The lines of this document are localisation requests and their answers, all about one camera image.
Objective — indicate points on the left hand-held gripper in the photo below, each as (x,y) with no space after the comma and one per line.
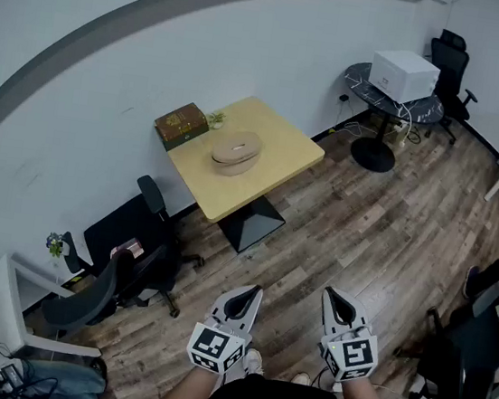
(212,344)

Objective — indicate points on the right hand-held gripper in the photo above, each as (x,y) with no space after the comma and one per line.
(354,356)

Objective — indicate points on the tan round lidded box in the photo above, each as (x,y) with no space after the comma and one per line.
(236,153)

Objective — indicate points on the person's left forearm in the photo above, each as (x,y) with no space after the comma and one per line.
(188,391)

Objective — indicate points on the brown ornate gift box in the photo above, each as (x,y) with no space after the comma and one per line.
(181,125)

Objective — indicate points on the white box appliance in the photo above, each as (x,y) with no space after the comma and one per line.
(405,75)

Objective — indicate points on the person's left shoe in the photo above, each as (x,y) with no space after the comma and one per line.
(254,362)

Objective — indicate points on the person's shoe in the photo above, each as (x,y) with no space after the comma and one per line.
(254,362)
(301,378)

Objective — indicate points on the person's right shoe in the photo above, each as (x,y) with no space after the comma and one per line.
(301,378)

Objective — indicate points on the small green potted plant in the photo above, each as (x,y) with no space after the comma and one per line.
(216,120)

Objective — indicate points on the white power strip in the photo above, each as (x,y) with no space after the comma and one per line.
(403,134)

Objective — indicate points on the purple flowers in white pot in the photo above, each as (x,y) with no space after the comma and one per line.
(56,245)

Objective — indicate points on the round black marble table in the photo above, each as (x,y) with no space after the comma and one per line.
(360,83)

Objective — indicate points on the small black device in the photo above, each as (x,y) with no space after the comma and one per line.
(11,376)

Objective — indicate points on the black mesh office chair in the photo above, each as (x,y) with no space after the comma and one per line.
(451,70)

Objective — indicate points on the black table pedestal base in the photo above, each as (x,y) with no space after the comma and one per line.
(251,224)

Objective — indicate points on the black wall plug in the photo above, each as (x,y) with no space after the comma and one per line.
(344,98)

